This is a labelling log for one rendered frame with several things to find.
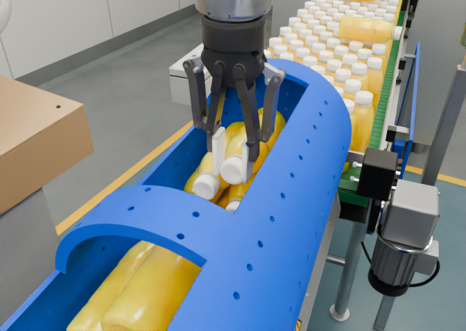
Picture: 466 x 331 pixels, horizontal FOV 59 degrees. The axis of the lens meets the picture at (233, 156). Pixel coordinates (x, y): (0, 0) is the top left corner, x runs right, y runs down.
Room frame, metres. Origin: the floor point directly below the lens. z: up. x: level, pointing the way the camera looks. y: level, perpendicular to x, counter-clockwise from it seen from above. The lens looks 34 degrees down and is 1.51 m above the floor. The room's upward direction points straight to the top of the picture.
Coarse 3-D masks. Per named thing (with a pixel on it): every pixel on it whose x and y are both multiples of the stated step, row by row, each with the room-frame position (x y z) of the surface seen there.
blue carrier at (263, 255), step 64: (192, 128) 0.66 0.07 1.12; (320, 128) 0.54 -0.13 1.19; (128, 192) 0.35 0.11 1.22; (256, 192) 0.36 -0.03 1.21; (320, 192) 0.44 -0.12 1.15; (64, 256) 0.32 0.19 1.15; (192, 256) 0.26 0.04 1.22; (256, 256) 0.28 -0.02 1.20; (64, 320) 0.31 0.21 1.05; (192, 320) 0.20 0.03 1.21; (256, 320) 0.23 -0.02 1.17
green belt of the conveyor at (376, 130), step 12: (396, 48) 1.69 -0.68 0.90; (384, 84) 1.33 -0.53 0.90; (384, 96) 1.24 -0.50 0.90; (384, 108) 1.16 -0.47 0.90; (372, 132) 1.01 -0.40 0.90; (372, 144) 0.95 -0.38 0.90; (360, 168) 0.84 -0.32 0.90; (348, 180) 0.79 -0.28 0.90; (348, 192) 0.77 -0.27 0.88; (360, 204) 0.76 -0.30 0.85
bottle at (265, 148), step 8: (280, 120) 0.63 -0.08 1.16; (280, 128) 0.61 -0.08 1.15; (240, 136) 0.55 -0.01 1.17; (272, 136) 0.58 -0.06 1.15; (232, 144) 0.54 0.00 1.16; (240, 144) 0.53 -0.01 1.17; (264, 144) 0.54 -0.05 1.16; (272, 144) 0.56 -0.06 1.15; (232, 152) 0.52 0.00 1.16; (240, 152) 0.52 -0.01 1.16; (264, 152) 0.53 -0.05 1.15; (256, 160) 0.51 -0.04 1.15; (264, 160) 0.53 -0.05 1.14; (256, 168) 0.51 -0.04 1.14
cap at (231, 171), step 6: (228, 162) 0.49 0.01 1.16; (234, 162) 0.49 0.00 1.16; (240, 162) 0.50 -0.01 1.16; (222, 168) 0.50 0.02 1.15; (228, 168) 0.49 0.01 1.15; (234, 168) 0.49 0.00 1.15; (240, 168) 0.49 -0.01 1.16; (222, 174) 0.50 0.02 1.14; (228, 174) 0.49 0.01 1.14; (234, 174) 0.49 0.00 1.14; (240, 174) 0.49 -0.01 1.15; (228, 180) 0.49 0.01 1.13; (234, 180) 0.49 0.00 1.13; (240, 180) 0.48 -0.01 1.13
